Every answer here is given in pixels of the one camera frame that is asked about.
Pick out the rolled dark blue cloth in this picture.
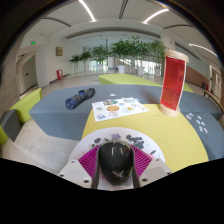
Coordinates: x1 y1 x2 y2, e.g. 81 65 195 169
64 87 97 111

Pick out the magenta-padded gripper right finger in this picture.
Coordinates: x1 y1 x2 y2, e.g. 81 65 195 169
130 144 173 188

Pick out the black computer mouse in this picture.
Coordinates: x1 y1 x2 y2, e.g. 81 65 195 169
98 139 135 186

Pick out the yellow-green bench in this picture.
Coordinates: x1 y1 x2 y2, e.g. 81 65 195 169
9 87 43 125

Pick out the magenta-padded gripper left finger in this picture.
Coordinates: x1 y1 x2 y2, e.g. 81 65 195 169
57 144 101 190

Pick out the group of potted green plants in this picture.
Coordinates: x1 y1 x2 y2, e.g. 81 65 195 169
69 35 167 77

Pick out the group of ceiling strip lights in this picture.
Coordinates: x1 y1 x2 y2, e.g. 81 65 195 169
77 0 219 58

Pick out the wooden chair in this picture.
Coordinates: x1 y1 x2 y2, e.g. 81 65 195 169
203 89 224 113

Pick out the white printed sticker sheet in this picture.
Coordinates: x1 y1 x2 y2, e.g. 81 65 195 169
91 96 150 123

